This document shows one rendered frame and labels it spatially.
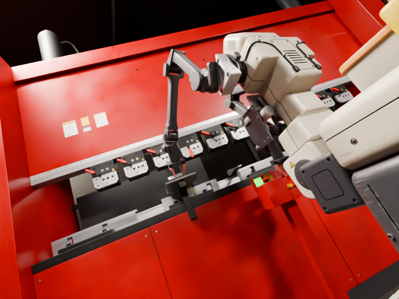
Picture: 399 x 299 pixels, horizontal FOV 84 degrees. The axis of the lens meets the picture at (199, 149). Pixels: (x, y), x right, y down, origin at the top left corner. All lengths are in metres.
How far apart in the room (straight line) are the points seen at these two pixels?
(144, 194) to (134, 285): 0.88
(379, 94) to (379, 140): 0.08
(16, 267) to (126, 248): 0.48
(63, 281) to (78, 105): 1.12
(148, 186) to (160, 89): 0.85
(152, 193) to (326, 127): 1.69
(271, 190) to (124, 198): 1.33
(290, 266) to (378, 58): 1.14
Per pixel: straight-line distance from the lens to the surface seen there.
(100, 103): 1.82
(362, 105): 0.50
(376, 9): 2.93
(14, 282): 1.44
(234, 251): 1.38
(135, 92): 1.82
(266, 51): 0.85
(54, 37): 2.50
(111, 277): 1.39
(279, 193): 1.14
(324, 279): 1.27
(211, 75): 0.84
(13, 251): 1.45
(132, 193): 2.06
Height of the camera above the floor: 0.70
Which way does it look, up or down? 18 degrees up
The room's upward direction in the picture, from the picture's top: 24 degrees counter-clockwise
